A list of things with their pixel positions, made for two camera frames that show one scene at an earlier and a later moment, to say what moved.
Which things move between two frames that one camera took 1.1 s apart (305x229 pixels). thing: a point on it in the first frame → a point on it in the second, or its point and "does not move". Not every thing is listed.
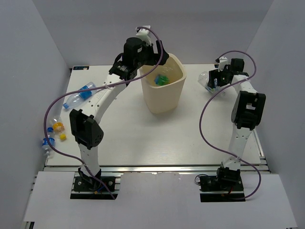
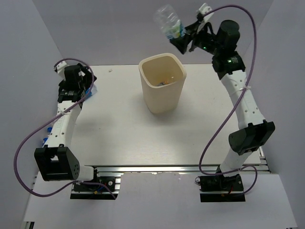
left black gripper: x=154 y=57 → x=86 y=73
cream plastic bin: x=165 y=99 does not move
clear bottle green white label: x=203 y=80 → x=167 y=18
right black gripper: x=213 y=74 → x=181 y=43
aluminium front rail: x=155 y=169 does not move
